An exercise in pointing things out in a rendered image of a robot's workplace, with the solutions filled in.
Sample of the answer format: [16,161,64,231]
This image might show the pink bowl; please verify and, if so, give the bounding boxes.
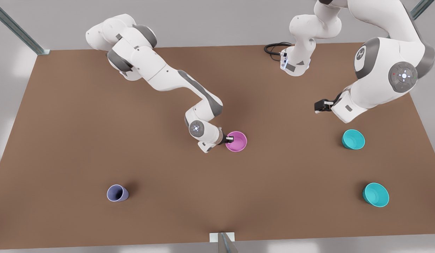
[225,131,247,152]

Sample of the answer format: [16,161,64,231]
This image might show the teal bowl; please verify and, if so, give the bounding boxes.
[342,129,365,150]
[362,182,390,208]

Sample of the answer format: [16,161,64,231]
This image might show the lavender cup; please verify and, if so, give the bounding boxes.
[107,184,129,202]

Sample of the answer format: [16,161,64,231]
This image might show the black cable loop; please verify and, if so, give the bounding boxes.
[264,42,293,62]

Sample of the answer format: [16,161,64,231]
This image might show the silver frame post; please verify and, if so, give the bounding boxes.
[0,3,51,56]
[209,232,239,253]
[386,0,435,39]

